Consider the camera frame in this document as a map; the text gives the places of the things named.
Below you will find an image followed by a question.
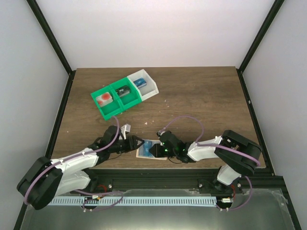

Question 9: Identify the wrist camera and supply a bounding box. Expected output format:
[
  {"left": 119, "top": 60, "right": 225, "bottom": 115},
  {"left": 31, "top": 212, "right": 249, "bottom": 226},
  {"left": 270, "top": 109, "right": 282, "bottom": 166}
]
[
  {"left": 156, "top": 129, "right": 167, "bottom": 137},
  {"left": 120, "top": 124, "right": 131, "bottom": 140}
]

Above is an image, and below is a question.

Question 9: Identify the green plastic bin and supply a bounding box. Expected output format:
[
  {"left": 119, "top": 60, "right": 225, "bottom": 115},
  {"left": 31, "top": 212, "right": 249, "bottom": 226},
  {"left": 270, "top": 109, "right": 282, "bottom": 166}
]
[
  {"left": 91, "top": 85, "right": 123, "bottom": 120},
  {"left": 110, "top": 77, "right": 142, "bottom": 111}
]

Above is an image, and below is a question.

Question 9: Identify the left green plastic bin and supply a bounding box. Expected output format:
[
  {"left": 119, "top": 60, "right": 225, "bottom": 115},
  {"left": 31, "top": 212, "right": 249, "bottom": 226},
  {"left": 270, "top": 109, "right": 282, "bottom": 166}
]
[{"left": 91, "top": 85, "right": 123, "bottom": 120}]

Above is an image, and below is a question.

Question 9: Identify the black card stack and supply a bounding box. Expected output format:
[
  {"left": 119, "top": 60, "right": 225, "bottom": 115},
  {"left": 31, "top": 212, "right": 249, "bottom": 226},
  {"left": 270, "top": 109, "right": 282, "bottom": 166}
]
[{"left": 116, "top": 85, "right": 130, "bottom": 97}]

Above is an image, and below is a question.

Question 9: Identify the white red card stack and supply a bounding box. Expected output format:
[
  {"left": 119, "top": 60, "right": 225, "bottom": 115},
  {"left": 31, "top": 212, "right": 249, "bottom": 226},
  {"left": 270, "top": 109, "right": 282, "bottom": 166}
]
[{"left": 95, "top": 92, "right": 113, "bottom": 107}]

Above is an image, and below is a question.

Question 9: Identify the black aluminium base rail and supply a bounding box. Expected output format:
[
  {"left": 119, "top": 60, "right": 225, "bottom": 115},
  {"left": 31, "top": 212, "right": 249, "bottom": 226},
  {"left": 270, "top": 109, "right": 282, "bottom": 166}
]
[{"left": 84, "top": 169, "right": 287, "bottom": 196}]

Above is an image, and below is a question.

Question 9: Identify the blue credit card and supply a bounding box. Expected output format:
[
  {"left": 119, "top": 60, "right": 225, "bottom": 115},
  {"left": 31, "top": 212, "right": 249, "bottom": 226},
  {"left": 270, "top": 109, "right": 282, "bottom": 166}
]
[{"left": 137, "top": 139, "right": 160, "bottom": 159}]

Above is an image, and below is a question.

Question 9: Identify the black frame post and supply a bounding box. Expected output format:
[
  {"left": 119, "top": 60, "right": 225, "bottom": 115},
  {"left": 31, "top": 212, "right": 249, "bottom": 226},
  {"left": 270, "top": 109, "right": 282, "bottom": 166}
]
[
  {"left": 238, "top": 0, "right": 285, "bottom": 71},
  {"left": 25, "top": 0, "right": 73, "bottom": 75}
]

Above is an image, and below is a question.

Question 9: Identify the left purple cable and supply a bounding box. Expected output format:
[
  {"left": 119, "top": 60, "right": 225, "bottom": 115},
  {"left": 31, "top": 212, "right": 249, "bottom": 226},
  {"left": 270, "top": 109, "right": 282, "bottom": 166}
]
[{"left": 24, "top": 115, "right": 120, "bottom": 205}]

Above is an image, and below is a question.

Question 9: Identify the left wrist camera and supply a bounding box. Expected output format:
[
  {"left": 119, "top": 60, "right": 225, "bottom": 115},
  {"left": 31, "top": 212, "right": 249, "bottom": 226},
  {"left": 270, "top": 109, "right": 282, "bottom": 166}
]
[{"left": 120, "top": 124, "right": 131, "bottom": 140}]

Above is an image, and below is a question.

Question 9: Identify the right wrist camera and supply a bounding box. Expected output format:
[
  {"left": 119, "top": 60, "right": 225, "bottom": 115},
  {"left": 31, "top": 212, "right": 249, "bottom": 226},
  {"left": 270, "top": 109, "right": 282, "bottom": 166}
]
[{"left": 156, "top": 129, "right": 167, "bottom": 137}]

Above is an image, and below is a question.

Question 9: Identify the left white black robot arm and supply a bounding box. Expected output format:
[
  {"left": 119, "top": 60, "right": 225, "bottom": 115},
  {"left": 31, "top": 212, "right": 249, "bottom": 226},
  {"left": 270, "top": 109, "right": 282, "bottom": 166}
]
[{"left": 17, "top": 126, "right": 145, "bottom": 210}]

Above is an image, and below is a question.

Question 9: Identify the middle green plastic bin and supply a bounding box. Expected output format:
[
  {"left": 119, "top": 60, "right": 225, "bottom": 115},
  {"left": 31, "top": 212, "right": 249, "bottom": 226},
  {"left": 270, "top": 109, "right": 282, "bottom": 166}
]
[{"left": 110, "top": 77, "right": 142, "bottom": 111}]

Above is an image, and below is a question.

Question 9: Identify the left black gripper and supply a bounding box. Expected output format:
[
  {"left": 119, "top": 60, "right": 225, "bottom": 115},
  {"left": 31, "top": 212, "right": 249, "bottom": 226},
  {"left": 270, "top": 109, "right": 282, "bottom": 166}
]
[{"left": 110, "top": 136, "right": 145, "bottom": 154}]

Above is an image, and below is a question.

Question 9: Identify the white plastic bin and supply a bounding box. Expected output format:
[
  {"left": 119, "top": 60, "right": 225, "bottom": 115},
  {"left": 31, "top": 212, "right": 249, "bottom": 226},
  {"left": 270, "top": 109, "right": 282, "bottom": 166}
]
[{"left": 127, "top": 69, "right": 159, "bottom": 102}]

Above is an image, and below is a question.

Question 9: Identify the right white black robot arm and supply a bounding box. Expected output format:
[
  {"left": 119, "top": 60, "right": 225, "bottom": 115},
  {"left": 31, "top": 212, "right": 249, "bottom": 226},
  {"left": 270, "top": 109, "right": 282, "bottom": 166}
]
[{"left": 149, "top": 130, "right": 262, "bottom": 193}]

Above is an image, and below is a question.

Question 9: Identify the right black frame post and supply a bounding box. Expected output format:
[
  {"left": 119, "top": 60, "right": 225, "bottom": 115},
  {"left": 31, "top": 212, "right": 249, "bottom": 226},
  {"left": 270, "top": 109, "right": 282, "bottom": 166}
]
[{"left": 238, "top": 0, "right": 285, "bottom": 71}]

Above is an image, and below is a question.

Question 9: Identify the light blue slotted cable duct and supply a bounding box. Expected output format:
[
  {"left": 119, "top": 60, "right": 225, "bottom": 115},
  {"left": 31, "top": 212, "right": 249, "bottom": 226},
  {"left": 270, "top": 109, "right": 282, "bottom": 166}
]
[{"left": 49, "top": 196, "right": 217, "bottom": 207}]

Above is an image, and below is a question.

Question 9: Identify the blue card stack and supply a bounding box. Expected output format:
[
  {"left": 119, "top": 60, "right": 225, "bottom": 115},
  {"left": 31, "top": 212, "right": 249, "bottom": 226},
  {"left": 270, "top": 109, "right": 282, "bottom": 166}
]
[{"left": 133, "top": 78, "right": 147, "bottom": 89}]

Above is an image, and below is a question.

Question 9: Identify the left black frame post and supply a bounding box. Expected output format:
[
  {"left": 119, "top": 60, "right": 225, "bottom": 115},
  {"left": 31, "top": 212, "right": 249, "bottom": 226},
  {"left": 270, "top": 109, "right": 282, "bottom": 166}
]
[{"left": 25, "top": 0, "right": 73, "bottom": 75}]

